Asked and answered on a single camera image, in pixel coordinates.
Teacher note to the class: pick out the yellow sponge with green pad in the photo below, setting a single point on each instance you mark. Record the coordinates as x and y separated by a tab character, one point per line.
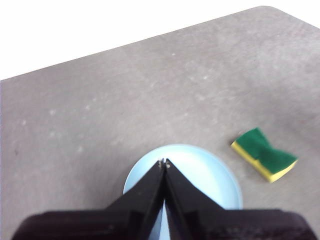
262	152

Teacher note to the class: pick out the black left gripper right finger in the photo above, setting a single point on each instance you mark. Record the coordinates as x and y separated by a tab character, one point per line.
200	215

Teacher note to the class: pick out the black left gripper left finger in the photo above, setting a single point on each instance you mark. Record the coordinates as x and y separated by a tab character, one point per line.
130	215

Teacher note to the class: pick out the blue round plate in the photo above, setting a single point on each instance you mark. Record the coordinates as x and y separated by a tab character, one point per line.
200	170

